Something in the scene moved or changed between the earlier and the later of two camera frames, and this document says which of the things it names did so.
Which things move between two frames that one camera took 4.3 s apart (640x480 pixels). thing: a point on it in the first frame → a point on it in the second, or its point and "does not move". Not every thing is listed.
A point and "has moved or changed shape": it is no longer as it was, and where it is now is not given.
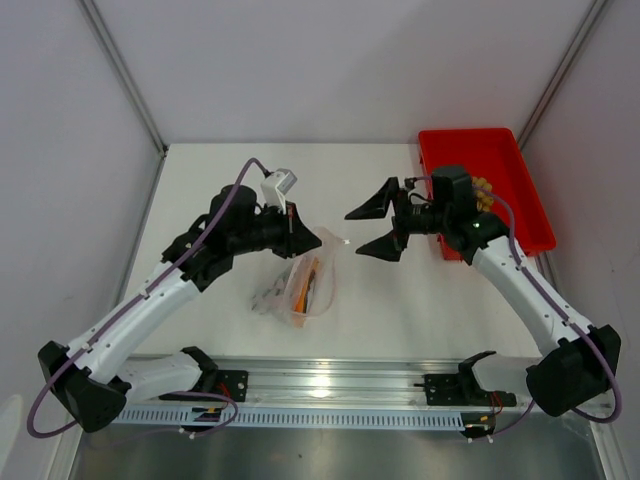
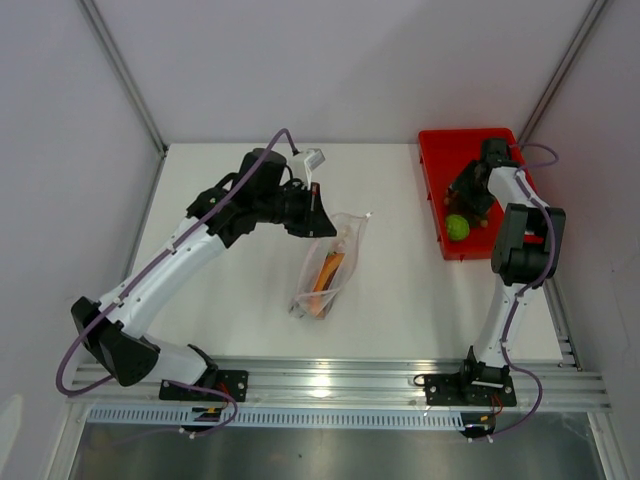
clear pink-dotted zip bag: [301, 287] has moved or changed shape
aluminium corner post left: [111, 44] does not move
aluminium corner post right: [592, 12] does not move
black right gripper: [391, 245] → [461, 184]
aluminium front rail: [358, 381] does not move
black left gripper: [296, 237] → [314, 221]
